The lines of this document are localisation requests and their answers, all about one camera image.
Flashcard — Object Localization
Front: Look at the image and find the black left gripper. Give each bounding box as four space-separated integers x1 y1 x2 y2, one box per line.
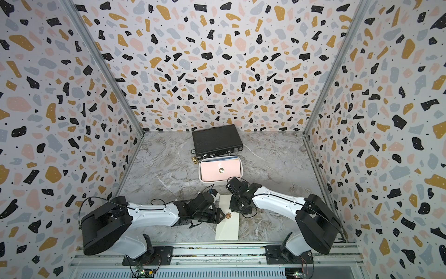
194 207 228 224

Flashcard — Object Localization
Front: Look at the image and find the white storage tray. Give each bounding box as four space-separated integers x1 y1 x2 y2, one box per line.
199 156 244 186

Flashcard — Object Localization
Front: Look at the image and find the pink envelope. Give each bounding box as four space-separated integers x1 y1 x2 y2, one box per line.
200 159 242 183

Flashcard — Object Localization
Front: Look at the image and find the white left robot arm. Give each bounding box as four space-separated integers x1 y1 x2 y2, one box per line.
80 189 225 262

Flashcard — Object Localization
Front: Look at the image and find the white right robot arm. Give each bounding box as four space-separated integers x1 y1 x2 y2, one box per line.
226 177 341 265

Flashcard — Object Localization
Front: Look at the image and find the black metal briefcase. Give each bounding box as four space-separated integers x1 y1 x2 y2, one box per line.
192 124 243 160

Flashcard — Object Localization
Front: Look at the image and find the small electronics board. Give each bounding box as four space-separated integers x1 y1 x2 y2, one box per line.
130 266 156 279

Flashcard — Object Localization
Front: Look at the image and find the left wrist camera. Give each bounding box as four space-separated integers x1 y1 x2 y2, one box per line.
208 189 220 203

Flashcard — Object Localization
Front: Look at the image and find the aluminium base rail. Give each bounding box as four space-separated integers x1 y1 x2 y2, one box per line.
68 242 369 279

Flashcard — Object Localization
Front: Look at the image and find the aluminium corner post right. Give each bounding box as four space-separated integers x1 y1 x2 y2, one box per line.
303 0 371 137

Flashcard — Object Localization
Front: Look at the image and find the aluminium corner post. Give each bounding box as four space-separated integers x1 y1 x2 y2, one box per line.
303 0 371 137
60 0 145 137

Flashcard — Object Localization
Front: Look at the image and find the aluminium corner post left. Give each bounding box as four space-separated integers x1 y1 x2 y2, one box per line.
60 0 145 137

